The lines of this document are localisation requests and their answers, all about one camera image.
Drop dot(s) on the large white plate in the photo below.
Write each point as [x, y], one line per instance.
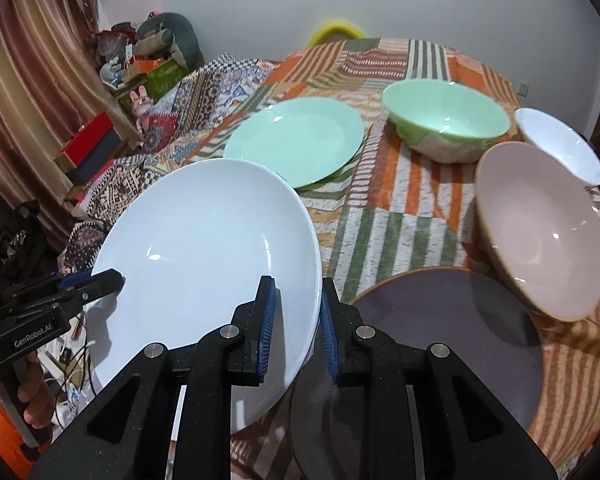
[205, 240]

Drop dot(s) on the pink bowl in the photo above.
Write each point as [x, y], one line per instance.
[535, 220]

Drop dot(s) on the white bowl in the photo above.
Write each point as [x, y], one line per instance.
[555, 145]

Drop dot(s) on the green cardboard box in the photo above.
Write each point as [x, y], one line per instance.
[167, 80]

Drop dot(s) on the person's left hand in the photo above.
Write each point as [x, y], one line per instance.
[36, 395]

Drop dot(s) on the white wall outlet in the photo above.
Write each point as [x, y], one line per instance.
[523, 89]

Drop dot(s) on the mint green plate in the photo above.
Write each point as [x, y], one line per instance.
[295, 140]

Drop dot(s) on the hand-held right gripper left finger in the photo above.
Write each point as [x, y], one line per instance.
[264, 332]

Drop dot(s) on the black box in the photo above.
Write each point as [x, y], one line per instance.
[100, 157]

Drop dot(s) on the striped brown curtain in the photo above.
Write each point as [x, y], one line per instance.
[25, 85]

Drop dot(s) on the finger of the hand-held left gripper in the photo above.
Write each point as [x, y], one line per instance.
[75, 280]
[100, 284]

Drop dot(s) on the pink bunny toy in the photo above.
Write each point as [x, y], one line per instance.
[141, 105]

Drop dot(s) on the mint green bowl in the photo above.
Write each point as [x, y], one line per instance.
[445, 110]

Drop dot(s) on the orange striped patchwork blanket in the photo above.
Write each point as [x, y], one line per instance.
[390, 210]

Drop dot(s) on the grey purple plate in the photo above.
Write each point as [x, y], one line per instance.
[430, 320]

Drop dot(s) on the yellow curved chair back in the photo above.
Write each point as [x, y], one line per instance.
[335, 29]

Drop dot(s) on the person's orange clothing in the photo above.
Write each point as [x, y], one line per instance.
[0, 425]

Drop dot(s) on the dark cloth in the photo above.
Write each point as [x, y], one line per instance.
[10, 240]

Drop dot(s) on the red box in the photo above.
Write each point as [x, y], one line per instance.
[87, 137]

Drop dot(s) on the geometric patterned blanket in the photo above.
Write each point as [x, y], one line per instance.
[205, 95]

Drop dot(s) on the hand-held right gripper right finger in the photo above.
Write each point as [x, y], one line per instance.
[330, 342]

